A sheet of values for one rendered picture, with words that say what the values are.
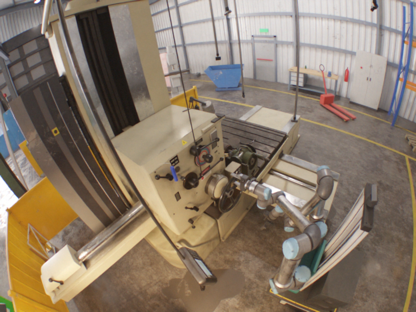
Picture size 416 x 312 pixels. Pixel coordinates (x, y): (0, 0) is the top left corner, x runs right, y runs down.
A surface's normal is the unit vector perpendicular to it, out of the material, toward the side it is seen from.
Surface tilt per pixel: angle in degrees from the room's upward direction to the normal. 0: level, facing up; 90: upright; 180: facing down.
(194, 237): 0
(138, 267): 0
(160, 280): 0
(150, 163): 45
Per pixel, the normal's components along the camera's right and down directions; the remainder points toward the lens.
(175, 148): 0.44, -0.33
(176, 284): -0.14, -0.78
